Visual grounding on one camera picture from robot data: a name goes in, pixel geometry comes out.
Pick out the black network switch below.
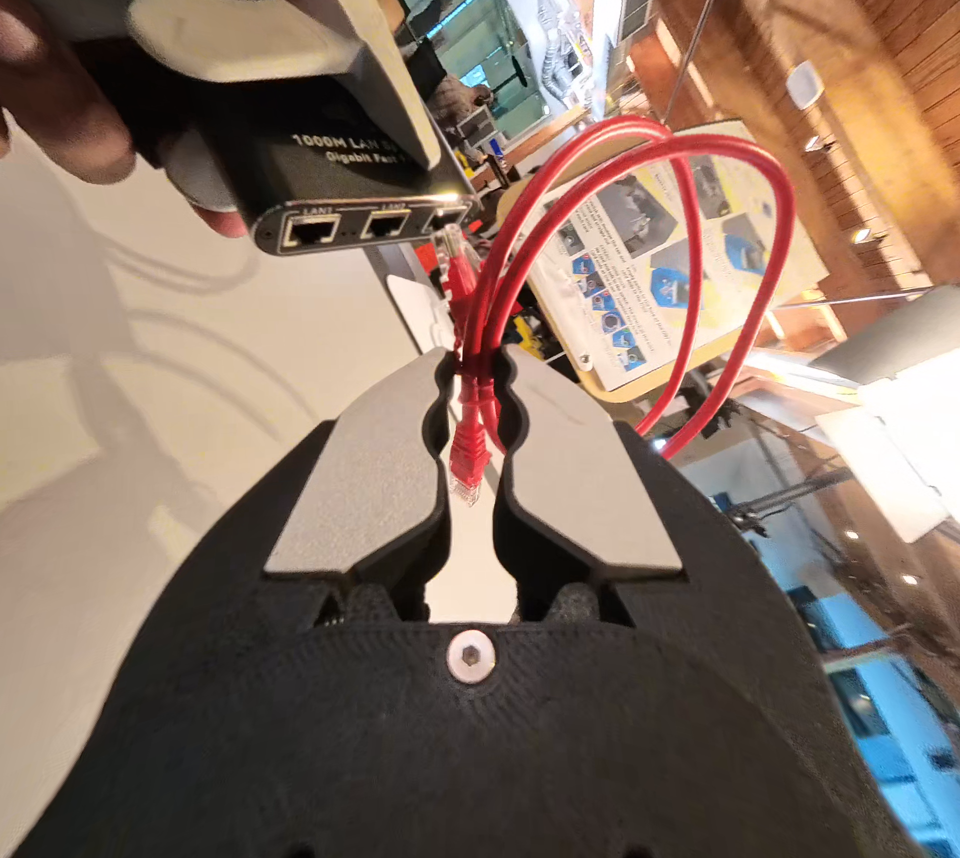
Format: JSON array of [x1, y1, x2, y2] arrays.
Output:
[[161, 74, 483, 258]]

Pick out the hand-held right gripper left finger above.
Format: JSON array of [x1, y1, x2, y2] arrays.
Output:
[[264, 348, 460, 580]]

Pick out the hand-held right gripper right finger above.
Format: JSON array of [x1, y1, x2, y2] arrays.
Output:
[[491, 344, 685, 583]]

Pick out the white wall device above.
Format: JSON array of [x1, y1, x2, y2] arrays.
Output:
[[786, 59, 826, 111]]

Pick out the wooden instruction board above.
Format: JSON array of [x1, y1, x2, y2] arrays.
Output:
[[497, 118, 832, 396]]

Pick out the white panel studio light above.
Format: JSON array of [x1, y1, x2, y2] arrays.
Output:
[[808, 284, 960, 546]]

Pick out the white base sign stand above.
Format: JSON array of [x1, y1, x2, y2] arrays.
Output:
[[384, 272, 455, 358]]

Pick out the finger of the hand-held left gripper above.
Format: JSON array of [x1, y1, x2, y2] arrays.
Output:
[[159, 127, 243, 214], [300, 0, 444, 171]]

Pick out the red ethernet cable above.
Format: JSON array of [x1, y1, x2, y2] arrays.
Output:
[[435, 114, 798, 508]]

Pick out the person's left hand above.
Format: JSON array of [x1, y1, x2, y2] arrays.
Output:
[[0, 0, 306, 238]]

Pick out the yellow and black device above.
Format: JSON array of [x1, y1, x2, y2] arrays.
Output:
[[512, 313, 550, 358]]

